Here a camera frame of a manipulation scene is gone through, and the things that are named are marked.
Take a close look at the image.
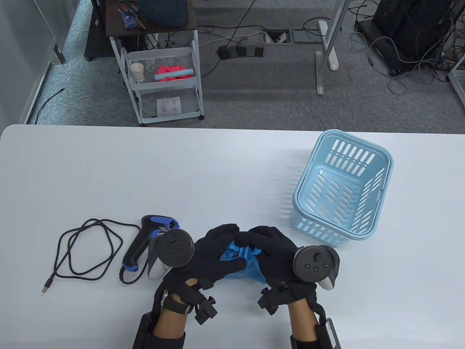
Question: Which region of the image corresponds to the person's right hand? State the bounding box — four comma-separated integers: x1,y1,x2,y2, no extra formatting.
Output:
234,226,318,317

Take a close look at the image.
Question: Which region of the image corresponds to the person's left hand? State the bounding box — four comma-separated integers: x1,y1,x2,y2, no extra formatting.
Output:
163,224,247,302

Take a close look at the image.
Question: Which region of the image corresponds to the blue plastic bag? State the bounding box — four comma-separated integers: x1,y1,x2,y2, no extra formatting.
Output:
220,240,267,284

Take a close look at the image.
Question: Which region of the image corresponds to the black blue barcode scanner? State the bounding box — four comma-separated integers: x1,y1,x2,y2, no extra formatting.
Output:
122,214,180,272

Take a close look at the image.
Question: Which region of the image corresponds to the black scanner cable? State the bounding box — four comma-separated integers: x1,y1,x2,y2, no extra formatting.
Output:
41,217,146,294

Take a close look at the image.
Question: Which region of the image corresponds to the person's left forearm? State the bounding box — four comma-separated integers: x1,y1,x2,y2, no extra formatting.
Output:
153,294,191,349

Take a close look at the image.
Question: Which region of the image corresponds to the person's right forearm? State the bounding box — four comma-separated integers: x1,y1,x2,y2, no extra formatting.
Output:
288,296,320,349

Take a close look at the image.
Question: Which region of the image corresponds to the grey black hand controller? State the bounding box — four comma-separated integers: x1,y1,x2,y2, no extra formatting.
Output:
147,229,195,281
292,245,341,290

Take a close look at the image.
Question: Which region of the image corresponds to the light blue plastic basket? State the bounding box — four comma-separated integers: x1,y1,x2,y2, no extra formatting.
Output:
292,129,395,248

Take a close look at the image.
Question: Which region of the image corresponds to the printed paper sheet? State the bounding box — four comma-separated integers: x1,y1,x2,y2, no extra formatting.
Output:
157,96,182,117

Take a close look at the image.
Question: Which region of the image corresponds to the teal tube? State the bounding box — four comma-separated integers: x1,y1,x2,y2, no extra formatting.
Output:
153,68,195,82

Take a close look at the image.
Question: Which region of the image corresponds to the pink cloth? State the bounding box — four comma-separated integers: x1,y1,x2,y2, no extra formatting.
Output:
156,65,186,83

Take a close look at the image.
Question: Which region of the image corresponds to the floor socket box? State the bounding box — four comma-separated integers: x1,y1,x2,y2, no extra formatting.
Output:
262,29,295,45

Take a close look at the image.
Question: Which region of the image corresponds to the white desk leg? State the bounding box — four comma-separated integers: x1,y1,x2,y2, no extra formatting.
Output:
315,0,351,71

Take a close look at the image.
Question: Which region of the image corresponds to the white utility cart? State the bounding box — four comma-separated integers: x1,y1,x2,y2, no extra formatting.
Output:
105,0,205,127

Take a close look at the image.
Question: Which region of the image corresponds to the black cabinet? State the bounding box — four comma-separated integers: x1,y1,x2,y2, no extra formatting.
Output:
84,0,117,62

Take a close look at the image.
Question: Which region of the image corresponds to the dark blue fabric bag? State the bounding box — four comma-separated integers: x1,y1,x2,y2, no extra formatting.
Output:
137,0,190,28

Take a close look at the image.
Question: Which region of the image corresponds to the black equipment pile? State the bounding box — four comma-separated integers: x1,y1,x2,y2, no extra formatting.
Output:
354,0,465,77

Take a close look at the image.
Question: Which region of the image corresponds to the grey metal rail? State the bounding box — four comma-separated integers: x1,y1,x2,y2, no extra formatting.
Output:
315,50,324,96

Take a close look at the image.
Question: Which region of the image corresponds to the tangle of floor cables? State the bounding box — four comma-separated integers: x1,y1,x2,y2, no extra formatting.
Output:
349,15,456,96

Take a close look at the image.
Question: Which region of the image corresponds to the thin black floor cable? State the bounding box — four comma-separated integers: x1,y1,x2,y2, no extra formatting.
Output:
35,88,65,124

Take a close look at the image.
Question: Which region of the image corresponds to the white metal frame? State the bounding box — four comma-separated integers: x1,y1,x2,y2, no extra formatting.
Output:
448,55,465,106

